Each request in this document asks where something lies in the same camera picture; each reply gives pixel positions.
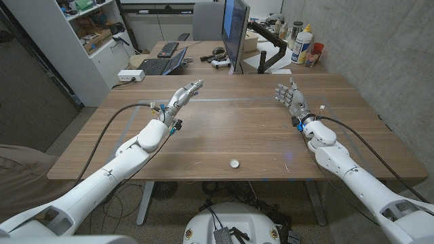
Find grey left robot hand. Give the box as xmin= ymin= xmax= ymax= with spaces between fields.
xmin=161 ymin=79 xmax=205 ymax=119

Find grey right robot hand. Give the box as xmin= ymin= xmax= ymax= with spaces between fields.
xmin=274 ymin=77 xmax=311 ymax=119

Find open black laptop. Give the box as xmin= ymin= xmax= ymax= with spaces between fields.
xmin=137 ymin=46 xmax=189 ymax=76

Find clear drinking glass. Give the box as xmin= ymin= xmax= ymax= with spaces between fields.
xmin=304 ymin=50 xmax=320 ymax=68

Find black keyboard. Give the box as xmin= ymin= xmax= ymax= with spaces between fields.
xmin=157 ymin=41 xmax=180 ymax=59

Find black remote control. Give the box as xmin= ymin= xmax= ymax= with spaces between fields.
xmin=199 ymin=52 xmax=229 ymax=64

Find white game controller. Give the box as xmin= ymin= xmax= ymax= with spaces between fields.
xmin=211 ymin=59 xmax=232 ymax=70

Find white wipes canister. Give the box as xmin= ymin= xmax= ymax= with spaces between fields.
xmin=290 ymin=31 xmax=313 ymax=65

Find white power strip box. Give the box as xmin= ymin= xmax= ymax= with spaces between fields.
xmin=117 ymin=69 xmax=146 ymax=83

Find white paper sheets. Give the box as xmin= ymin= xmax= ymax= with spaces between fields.
xmin=242 ymin=41 xmax=293 ymax=75

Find glass jar with dark lid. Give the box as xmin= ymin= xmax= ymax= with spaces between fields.
xmin=287 ymin=21 xmax=304 ymax=51

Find white low cabinet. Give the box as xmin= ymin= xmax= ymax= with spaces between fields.
xmin=123 ymin=12 xmax=196 ymax=52

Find beige cardboard box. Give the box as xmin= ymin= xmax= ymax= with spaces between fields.
xmin=242 ymin=30 xmax=260 ymax=53

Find grey office chair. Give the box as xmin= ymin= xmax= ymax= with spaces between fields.
xmin=176 ymin=1 xmax=225 ymax=42

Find black computer monitor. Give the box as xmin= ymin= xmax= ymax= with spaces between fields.
xmin=220 ymin=0 xmax=251 ymax=72

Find black round fan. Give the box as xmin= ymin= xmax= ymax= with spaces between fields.
xmin=151 ymin=181 xmax=179 ymax=201

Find open cardboard box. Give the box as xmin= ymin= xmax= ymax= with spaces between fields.
xmin=76 ymin=28 xmax=113 ymax=55

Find grey table leg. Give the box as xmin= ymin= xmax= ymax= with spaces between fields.
xmin=136 ymin=181 xmax=155 ymax=226
xmin=304 ymin=180 xmax=327 ymax=227

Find white shelf cabinet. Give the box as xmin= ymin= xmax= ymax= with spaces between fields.
xmin=1 ymin=0 xmax=136 ymax=108

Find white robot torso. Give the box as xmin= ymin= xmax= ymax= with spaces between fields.
xmin=182 ymin=202 xmax=281 ymax=244

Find green box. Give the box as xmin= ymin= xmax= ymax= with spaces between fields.
xmin=74 ymin=0 xmax=94 ymax=11

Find grey electronics box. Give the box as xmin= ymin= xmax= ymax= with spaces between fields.
xmin=212 ymin=227 xmax=234 ymax=244

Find brown fabric cushion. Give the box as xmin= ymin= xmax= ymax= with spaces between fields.
xmin=0 ymin=144 xmax=84 ymax=218

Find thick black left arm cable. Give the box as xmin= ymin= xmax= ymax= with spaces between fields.
xmin=73 ymin=103 xmax=162 ymax=187

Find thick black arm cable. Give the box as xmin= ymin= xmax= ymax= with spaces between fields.
xmin=318 ymin=115 xmax=431 ymax=205
xmin=73 ymin=103 xmax=162 ymax=187

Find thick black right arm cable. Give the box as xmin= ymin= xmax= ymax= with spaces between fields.
xmin=318 ymin=115 xmax=431 ymax=205

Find black cable tangle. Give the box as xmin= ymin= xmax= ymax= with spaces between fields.
xmin=198 ymin=181 xmax=292 ymax=238

